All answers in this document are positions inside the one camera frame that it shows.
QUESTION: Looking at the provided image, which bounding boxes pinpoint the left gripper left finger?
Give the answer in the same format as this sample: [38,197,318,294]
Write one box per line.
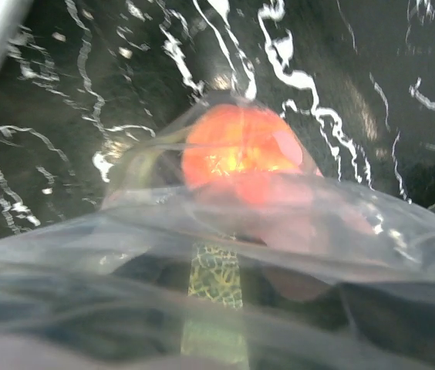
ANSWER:
[0,254,198,362]

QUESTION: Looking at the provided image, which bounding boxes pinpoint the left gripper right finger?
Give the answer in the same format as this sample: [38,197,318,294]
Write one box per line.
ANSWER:
[240,265,435,366]

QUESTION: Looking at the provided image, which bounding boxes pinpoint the green fake melon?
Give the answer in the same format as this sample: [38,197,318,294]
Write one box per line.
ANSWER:
[180,243,249,369]

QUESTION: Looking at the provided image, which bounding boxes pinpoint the clear zip top bag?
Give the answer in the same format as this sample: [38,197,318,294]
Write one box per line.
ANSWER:
[0,91,435,369]

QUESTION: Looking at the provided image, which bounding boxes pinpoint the orange fake fruit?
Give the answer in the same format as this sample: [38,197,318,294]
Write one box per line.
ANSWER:
[181,104,303,204]

